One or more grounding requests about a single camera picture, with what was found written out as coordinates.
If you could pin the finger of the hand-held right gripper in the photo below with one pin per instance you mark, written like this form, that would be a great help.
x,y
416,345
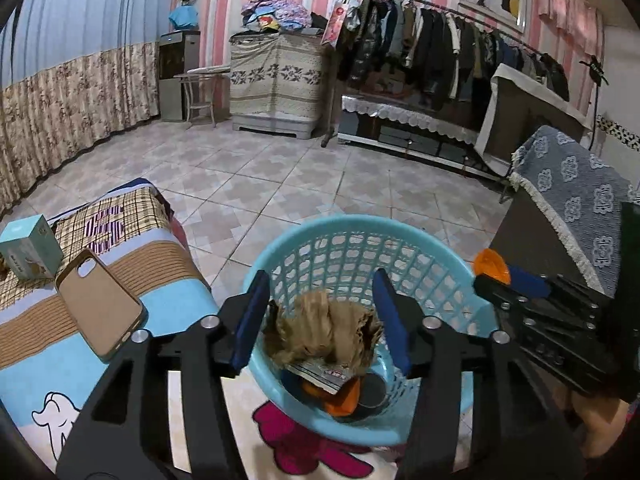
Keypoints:
x,y
492,287
530,282

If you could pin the pink window curtain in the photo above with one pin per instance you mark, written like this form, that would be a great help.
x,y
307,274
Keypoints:
x,y
570,5

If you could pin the patterned snack packet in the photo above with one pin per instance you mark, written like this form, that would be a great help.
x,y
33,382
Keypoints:
x,y
320,375

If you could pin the lace covered low tv stand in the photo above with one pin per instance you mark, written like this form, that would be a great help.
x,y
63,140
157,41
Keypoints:
x,y
400,130

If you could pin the small white side table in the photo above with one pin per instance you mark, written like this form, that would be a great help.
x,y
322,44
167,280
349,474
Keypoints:
x,y
205,72

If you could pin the person's right hand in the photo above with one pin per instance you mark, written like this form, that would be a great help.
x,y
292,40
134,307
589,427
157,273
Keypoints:
x,y
600,425

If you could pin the red white hanging bag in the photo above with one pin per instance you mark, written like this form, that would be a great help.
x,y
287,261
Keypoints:
x,y
336,20

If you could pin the light blue carton box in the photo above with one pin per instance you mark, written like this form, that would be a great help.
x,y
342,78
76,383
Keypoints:
x,y
30,245

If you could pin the pile of folded clothes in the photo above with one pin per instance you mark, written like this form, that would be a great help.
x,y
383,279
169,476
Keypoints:
x,y
275,12

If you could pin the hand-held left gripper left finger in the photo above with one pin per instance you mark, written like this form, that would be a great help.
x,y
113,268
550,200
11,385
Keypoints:
x,y
250,320

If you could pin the blue cloth bundle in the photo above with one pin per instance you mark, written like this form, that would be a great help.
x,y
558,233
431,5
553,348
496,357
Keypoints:
x,y
182,15

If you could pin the light blue plastic basket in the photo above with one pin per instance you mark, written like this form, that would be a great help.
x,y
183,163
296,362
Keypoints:
x,y
350,245

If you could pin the rack of hanging clothes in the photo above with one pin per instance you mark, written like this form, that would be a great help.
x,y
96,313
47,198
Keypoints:
x,y
425,45

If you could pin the grey water dispenser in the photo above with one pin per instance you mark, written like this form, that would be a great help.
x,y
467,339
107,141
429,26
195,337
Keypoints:
x,y
172,75

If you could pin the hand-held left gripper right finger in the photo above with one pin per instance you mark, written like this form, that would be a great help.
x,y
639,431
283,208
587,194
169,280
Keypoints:
x,y
392,320

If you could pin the black tripod stand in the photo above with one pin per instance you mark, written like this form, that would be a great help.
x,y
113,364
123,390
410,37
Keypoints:
x,y
595,67

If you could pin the brown phone case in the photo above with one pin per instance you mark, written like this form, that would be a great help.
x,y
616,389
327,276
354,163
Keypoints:
x,y
100,305

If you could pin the blue and floral curtain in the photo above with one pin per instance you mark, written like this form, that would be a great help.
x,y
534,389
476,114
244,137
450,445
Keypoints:
x,y
75,85

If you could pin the blue lace covered furniture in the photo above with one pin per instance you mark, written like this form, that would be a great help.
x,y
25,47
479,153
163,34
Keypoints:
x,y
575,185

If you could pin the orange plastic wrapper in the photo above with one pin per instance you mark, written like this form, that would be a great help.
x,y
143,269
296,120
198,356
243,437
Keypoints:
x,y
342,400

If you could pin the cloth covered television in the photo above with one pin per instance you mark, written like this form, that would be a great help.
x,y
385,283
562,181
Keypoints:
x,y
525,115

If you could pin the cloth covered cabinet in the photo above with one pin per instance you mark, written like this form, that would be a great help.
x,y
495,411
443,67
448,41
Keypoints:
x,y
270,80

